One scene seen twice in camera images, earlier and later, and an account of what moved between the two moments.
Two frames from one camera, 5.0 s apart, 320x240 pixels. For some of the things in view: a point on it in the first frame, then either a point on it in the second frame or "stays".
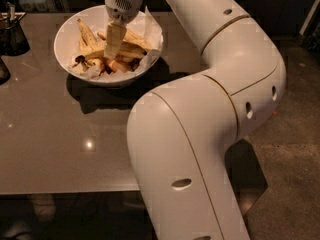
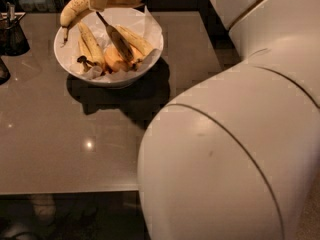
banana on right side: x=132 y=38 stays
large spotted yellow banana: x=128 y=50 to x=80 y=2
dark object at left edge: x=5 y=73 stays
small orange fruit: x=117 y=66 stays
